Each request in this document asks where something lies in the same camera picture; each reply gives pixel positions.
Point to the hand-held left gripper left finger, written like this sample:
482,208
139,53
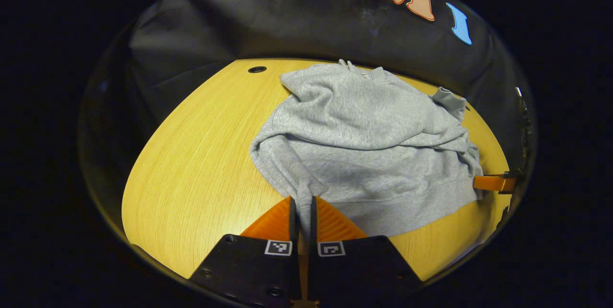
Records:
294,260

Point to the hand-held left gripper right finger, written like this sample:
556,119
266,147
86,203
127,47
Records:
312,260

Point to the black table hole cap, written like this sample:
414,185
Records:
257,69

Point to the grey zip-neck sweatshirt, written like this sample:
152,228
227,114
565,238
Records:
364,145

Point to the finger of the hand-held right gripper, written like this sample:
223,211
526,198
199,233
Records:
493,183

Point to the black backdrop cloth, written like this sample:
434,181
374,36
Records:
287,25

